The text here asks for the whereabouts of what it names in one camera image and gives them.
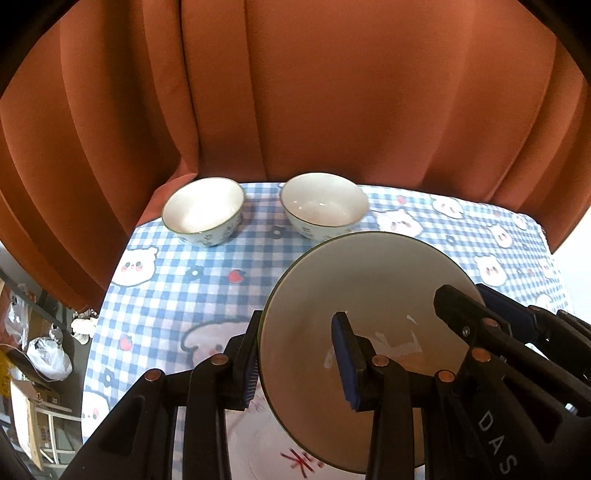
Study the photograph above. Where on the orange curtain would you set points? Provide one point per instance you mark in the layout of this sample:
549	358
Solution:
120	103

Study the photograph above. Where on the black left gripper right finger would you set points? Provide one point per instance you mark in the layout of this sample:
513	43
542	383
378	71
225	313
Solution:
377	384

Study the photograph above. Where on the white bowl with dark rim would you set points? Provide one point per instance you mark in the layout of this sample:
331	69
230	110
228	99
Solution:
385	284

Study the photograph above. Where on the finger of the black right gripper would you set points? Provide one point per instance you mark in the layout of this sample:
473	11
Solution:
561	337
522	415

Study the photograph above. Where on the white floral bowl left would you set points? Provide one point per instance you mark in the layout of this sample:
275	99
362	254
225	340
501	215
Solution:
205	212

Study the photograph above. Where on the blue checkered bear tablecloth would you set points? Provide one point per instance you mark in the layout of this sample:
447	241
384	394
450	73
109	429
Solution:
171	305

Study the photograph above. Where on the white floral bowl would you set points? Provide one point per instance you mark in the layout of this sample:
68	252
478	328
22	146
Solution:
205	212
321	206

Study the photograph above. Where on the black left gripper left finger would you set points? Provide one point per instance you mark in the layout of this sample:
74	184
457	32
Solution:
136	438

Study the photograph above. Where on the white plastic bag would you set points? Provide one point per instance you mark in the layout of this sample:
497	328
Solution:
49	358

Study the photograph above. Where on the white plate with red pattern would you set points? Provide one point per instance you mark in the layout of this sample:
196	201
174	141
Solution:
258	448

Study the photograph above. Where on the white floral bowl right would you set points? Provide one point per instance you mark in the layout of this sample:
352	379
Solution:
321	206

